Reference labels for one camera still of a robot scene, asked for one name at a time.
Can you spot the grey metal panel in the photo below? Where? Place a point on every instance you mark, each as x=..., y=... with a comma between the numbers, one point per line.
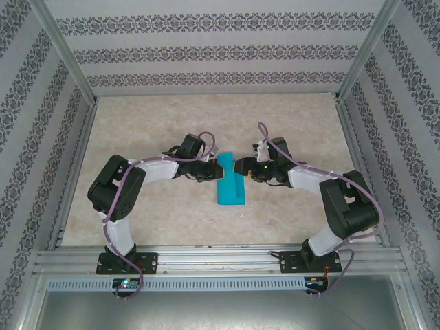
x=220, y=313

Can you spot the aluminium mounting rail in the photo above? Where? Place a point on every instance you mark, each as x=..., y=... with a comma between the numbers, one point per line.
x=216, y=261

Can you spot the aluminium frame post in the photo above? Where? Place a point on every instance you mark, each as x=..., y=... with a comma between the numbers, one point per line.
x=65, y=51
x=367, y=51

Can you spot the blue paper sheet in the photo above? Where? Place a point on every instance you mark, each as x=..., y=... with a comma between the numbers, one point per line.
x=230, y=192

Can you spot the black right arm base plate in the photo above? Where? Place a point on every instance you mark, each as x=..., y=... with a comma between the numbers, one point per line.
x=288, y=263

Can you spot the right controller board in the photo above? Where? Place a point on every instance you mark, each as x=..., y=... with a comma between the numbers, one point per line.
x=314, y=282

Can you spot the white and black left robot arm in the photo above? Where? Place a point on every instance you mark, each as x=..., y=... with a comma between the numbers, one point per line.
x=120, y=237

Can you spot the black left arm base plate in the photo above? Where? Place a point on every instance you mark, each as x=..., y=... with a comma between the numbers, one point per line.
x=151, y=263

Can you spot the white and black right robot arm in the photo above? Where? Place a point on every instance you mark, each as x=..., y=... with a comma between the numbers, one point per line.
x=343, y=203

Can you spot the left controller board with LED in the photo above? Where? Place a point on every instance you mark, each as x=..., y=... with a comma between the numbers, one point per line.
x=125, y=283

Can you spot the aluminium table side rail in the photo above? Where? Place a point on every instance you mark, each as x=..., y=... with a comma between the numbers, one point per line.
x=77, y=161
x=357, y=154

